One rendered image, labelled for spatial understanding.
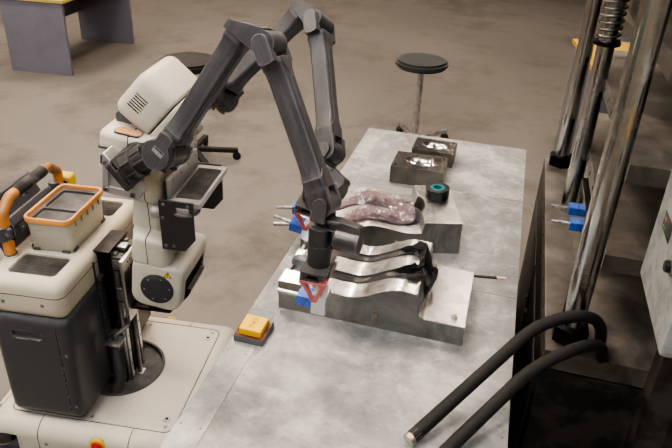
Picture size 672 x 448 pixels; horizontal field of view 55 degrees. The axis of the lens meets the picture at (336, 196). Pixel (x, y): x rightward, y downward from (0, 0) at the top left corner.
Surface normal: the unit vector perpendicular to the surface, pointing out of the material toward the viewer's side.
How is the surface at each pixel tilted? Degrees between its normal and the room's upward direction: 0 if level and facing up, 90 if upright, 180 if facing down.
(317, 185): 74
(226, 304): 0
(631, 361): 0
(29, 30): 90
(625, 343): 0
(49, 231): 92
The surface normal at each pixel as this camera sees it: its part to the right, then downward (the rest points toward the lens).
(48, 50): -0.19, 0.45
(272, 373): 0.04, -0.88
